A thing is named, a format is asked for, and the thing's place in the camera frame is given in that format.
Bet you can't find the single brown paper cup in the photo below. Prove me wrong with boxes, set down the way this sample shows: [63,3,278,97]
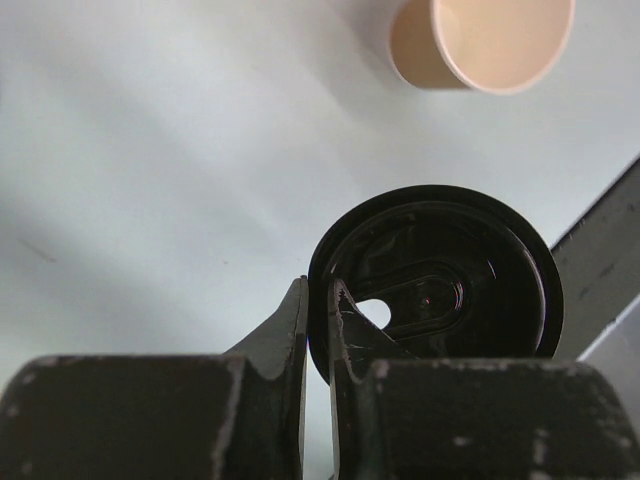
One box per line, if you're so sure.
[388,0,576,95]

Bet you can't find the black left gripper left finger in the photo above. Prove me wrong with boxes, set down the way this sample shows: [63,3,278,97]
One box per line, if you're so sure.
[1,277,308,479]

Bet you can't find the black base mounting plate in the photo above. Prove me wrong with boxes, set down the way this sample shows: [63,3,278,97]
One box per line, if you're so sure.
[552,160,639,359]

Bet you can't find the single black cup lid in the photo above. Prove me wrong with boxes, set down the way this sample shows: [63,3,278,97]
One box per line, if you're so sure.
[308,185,564,378]

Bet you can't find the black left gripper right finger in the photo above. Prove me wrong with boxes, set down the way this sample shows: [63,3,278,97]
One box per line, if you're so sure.
[327,280,639,479]

